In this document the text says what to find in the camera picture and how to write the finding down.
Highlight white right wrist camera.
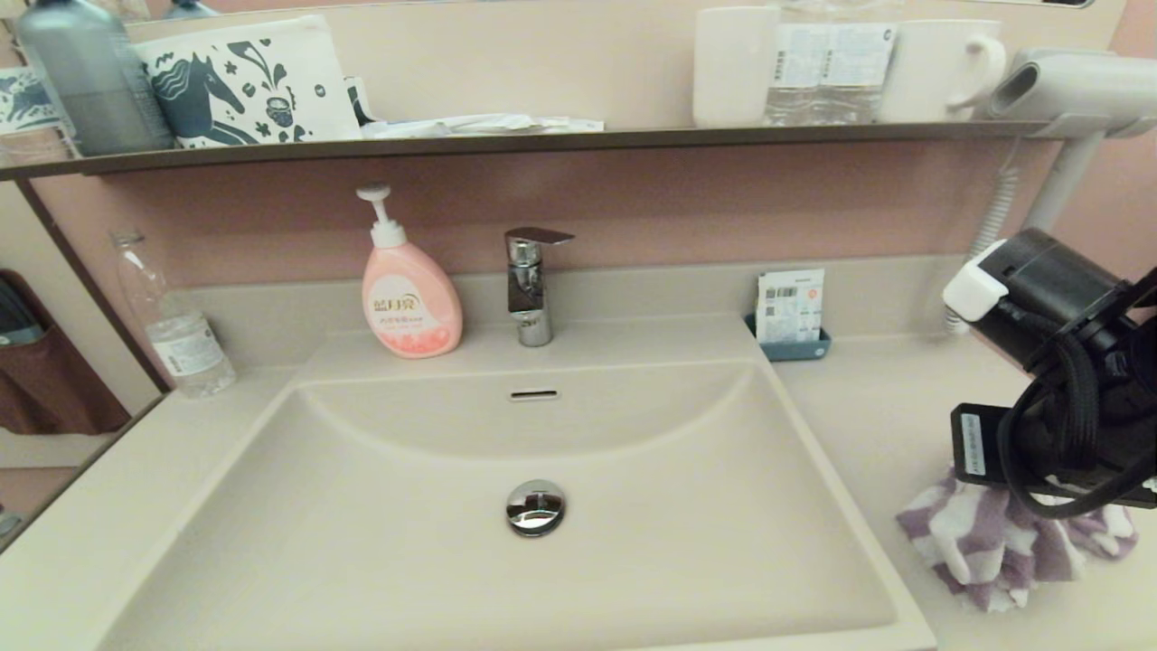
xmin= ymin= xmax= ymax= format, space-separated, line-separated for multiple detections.
xmin=942 ymin=238 xmax=1010 ymax=323

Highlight grey blue cloth item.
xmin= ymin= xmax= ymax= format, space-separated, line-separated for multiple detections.
xmin=0 ymin=285 xmax=46 ymax=347

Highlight chrome faucet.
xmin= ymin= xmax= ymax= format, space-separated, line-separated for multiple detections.
xmin=503 ymin=226 xmax=576 ymax=348

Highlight beige wash basin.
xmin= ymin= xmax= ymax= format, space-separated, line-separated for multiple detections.
xmin=90 ymin=357 xmax=936 ymax=651

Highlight white horse print pouch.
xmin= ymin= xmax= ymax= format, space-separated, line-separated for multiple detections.
xmin=136 ymin=14 xmax=363 ymax=149

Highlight small blue tray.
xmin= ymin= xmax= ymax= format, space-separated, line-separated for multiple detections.
xmin=744 ymin=313 xmax=832 ymax=363

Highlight white printed sachets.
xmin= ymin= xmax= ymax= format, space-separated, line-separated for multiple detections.
xmin=755 ymin=268 xmax=825 ymax=344

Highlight white hair dryer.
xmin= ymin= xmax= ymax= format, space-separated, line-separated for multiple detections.
xmin=983 ymin=48 xmax=1157 ymax=236

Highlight blue patterned pouch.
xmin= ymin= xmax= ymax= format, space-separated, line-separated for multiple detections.
xmin=0 ymin=70 xmax=60 ymax=135

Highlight thick long black cable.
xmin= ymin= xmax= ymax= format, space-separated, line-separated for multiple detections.
xmin=996 ymin=271 xmax=1157 ymax=521

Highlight brown wall shelf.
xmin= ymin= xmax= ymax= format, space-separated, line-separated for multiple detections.
xmin=0 ymin=120 xmax=1054 ymax=181

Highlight white handleless cup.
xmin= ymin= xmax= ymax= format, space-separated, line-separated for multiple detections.
xmin=693 ymin=5 xmax=781 ymax=129

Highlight chrome drain stopper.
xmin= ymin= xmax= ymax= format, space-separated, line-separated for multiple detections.
xmin=505 ymin=479 xmax=567 ymax=539

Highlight pink soap pump bottle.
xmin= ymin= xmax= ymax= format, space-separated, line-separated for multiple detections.
xmin=355 ymin=184 xmax=465 ymax=360

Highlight flat white plastic packet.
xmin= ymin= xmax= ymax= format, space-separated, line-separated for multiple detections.
xmin=362 ymin=112 xmax=606 ymax=139

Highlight white coiled dryer cord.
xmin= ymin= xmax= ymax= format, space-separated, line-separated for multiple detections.
xmin=943 ymin=140 xmax=1022 ymax=336

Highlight clear bottle with white label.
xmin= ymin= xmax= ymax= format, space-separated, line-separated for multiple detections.
xmin=828 ymin=0 xmax=901 ymax=126
xmin=765 ymin=0 xmax=834 ymax=127

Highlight grey metal bottle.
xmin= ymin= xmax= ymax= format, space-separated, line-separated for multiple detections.
xmin=16 ymin=0 xmax=177 ymax=157

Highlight tall clear plastic water bottle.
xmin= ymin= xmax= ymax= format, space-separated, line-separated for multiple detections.
xmin=110 ymin=230 xmax=238 ymax=400

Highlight white handled mug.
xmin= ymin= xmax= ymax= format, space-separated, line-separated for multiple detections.
xmin=877 ymin=19 xmax=1008 ymax=125

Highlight purple white striped towel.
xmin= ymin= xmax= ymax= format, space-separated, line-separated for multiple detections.
xmin=895 ymin=466 xmax=1140 ymax=614

